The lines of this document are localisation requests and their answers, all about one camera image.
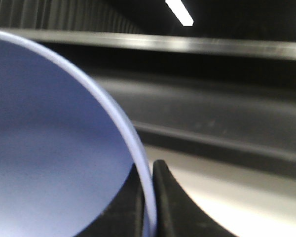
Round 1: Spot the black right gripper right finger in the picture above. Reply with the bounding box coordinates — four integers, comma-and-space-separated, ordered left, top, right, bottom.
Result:
153, 160, 234, 237

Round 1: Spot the steel range hood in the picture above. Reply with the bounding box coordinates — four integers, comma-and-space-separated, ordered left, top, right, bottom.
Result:
0, 0, 296, 178

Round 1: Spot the blue ribbed bowl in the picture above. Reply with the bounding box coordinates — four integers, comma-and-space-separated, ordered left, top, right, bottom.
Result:
0, 31, 157, 237

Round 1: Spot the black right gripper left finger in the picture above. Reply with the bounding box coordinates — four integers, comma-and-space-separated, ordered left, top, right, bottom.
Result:
77, 165, 144, 237

